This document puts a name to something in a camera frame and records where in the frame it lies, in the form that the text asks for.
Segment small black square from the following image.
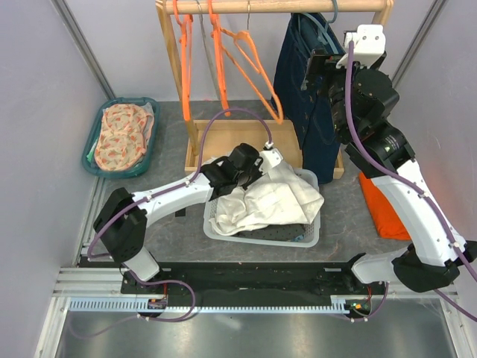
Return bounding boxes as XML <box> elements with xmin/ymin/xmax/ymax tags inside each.
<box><xmin>175</xmin><ymin>209</ymin><xmax>186</xmax><ymax>217</ymax></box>

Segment teal plastic bin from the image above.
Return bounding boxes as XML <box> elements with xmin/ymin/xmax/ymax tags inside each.
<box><xmin>81</xmin><ymin>97</ymin><xmax>160</xmax><ymax>179</ymax></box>

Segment orange hanger of white garment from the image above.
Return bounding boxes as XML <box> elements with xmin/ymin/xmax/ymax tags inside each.
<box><xmin>221</xmin><ymin>0</ymin><xmax>285</xmax><ymax>125</ymax></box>

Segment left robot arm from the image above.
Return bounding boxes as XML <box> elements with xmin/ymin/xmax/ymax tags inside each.
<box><xmin>93</xmin><ymin>143</ymin><xmax>282</xmax><ymax>293</ymax></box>

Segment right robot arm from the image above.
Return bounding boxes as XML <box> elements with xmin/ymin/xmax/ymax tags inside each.
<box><xmin>304</xmin><ymin>50</ymin><xmax>476</xmax><ymax>294</ymax></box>

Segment blue denim jeans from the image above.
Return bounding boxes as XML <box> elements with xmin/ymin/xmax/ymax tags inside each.
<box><xmin>274</xmin><ymin>13</ymin><xmax>340</xmax><ymax>184</ymax></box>

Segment dark grey dotted garment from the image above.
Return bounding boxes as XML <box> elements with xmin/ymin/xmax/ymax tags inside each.
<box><xmin>235</xmin><ymin>224</ymin><xmax>305</xmax><ymax>242</ymax></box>

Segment orange hanger of grey garment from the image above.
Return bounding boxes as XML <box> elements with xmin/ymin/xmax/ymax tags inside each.
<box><xmin>207</xmin><ymin>0</ymin><xmax>229</xmax><ymax>110</ymax></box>

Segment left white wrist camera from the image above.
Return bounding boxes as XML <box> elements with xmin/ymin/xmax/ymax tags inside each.
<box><xmin>259</xmin><ymin>142</ymin><xmax>283</xmax><ymax>174</ymax></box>

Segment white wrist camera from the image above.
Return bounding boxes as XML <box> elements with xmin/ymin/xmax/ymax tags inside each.
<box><xmin>259</xmin><ymin>142</ymin><xmax>283</xmax><ymax>174</ymax></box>
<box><xmin>335</xmin><ymin>25</ymin><xmax>386</xmax><ymax>69</ymax></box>

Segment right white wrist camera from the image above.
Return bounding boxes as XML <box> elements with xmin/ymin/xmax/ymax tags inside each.
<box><xmin>335</xmin><ymin>25</ymin><xmax>386</xmax><ymax>69</ymax></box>

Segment blue floral garment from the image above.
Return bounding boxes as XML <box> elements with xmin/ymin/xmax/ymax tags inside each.
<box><xmin>292</xmin><ymin>234</ymin><xmax>309</xmax><ymax>242</ymax></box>

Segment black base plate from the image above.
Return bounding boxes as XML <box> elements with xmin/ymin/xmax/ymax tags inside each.
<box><xmin>121</xmin><ymin>263</ymin><xmax>385</xmax><ymax>307</ymax></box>

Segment white slotted cable duct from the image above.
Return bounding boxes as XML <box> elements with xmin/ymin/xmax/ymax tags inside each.
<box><xmin>69</xmin><ymin>298</ymin><xmax>365</xmax><ymax>314</ymax></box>

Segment orange folded cloth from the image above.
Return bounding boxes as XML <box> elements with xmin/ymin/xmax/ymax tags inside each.
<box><xmin>358</xmin><ymin>172</ymin><xmax>411</xmax><ymax>241</ymax></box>

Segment wooden clothes rack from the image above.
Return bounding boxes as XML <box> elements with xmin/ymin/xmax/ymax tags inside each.
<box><xmin>156</xmin><ymin>0</ymin><xmax>394</xmax><ymax>175</ymax></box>

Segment white garment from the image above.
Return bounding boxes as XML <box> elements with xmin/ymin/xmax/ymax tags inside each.
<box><xmin>206</xmin><ymin>160</ymin><xmax>324</xmax><ymax>236</ymax></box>

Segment pink floral cloth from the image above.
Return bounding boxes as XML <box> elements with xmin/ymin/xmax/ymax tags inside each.
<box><xmin>93</xmin><ymin>102</ymin><xmax>155</xmax><ymax>172</ymax></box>

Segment blue-grey hanger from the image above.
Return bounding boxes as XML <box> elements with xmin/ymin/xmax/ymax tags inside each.
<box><xmin>299</xmin><ymin>0</ymin><xmax>344</xmax><ymax>54</ymax></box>

